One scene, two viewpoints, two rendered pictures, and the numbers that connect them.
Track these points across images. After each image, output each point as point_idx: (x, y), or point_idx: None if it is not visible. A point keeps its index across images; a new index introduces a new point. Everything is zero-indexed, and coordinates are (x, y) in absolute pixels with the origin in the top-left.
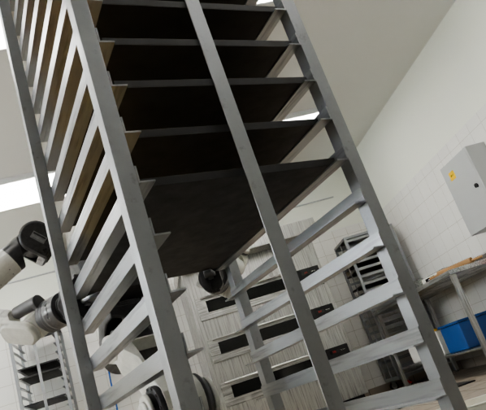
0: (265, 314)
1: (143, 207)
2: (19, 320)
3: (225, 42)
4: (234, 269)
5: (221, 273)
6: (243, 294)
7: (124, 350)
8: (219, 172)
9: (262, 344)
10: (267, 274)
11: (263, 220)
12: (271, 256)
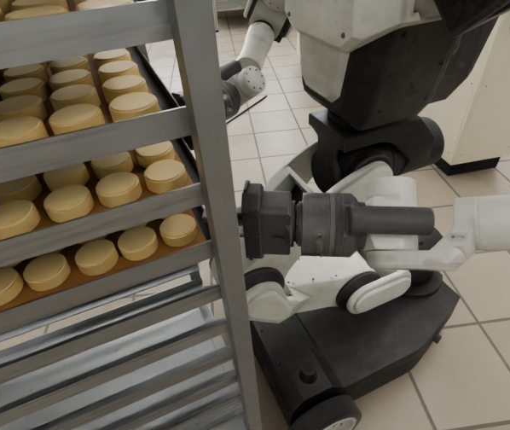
0: (127, 356)
1: None
2: (257, 66)
3: None
4: (218, 271)
5: (286, 240)
6: (225, 305)
7: (269, 181)
8: None
9: (236, 360)
10: (91, 348)
11: None
12: (43, 350)
